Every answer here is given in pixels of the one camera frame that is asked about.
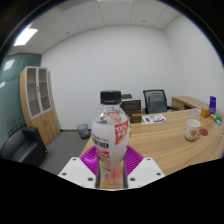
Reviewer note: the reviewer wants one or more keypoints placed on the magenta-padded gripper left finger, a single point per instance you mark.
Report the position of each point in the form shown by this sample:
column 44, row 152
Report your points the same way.
column 87, row 161

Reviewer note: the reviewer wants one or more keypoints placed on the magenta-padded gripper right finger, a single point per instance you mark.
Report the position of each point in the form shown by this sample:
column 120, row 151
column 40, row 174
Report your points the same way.
column 135, row 161

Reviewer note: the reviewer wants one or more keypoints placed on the clear bottle with pink drink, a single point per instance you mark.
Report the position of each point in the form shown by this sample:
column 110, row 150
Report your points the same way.
column 110, row 140

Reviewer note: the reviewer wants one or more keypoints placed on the grey mesh waste bin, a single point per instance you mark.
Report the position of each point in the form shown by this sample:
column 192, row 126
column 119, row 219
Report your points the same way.
column 83, row 131

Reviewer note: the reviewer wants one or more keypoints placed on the brown gold printed carton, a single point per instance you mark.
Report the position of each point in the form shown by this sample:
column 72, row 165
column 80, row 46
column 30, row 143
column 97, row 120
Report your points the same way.
column 136, row 117

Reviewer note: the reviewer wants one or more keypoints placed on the green and white leaflet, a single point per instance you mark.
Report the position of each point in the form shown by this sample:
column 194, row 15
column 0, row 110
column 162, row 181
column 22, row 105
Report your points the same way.
column 153, row 118

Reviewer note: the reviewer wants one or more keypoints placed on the dark brown carton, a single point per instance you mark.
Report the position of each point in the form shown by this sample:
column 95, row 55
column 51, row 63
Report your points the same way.
column 131, row 105

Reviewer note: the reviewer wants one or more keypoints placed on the black mesh office chair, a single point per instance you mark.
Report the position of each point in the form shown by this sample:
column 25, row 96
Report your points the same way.
column 156, row 101

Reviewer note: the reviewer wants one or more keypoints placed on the white patterned mug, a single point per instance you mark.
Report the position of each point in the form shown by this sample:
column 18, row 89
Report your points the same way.
column 192, row 130

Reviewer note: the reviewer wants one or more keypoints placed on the black leather sofa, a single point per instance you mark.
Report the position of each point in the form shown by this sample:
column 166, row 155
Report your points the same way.
column 21, row 148

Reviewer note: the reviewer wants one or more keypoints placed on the flat round red coaster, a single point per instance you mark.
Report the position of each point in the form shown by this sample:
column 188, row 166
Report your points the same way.
column 204, row 132

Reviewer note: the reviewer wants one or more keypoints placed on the wooden cabinet with glass doors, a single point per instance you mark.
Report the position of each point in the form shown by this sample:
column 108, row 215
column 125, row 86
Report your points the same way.
column 36, row 100

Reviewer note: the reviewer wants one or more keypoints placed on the wooden side desk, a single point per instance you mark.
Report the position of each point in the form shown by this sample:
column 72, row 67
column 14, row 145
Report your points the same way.
column 188, row 101

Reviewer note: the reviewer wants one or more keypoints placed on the orange wooden box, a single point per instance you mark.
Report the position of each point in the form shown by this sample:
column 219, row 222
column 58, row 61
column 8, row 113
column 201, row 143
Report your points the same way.
column 205, row 112

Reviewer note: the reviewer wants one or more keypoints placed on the small tan box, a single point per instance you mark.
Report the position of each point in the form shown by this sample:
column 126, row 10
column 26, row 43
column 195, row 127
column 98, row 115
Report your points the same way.
column 212, row 117

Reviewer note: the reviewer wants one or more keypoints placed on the small blue packet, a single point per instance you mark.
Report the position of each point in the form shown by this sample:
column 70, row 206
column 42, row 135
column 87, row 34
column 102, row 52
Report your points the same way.
column 218, row 122

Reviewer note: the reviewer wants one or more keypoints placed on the green packet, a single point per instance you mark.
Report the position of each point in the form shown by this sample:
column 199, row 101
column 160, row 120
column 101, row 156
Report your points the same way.
column 218, row 116

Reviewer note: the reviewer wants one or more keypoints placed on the purple pouch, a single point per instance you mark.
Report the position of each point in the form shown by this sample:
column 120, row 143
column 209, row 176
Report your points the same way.
column 212, row 105

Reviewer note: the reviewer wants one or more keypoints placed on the rectangular ceiling light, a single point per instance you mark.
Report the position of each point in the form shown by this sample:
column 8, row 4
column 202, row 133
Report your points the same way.
column 25, row 36

